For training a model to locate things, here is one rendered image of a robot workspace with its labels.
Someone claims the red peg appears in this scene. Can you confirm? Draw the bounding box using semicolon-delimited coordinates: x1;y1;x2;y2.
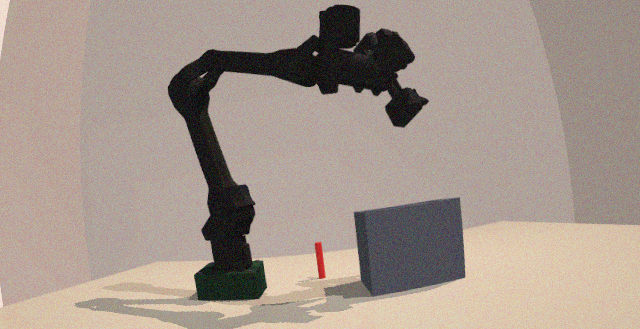
315;243;326;279

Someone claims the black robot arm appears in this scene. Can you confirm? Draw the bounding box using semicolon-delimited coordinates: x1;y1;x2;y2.
168;5;415;272

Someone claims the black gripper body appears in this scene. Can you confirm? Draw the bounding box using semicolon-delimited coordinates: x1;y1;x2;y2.
353;32;423;128

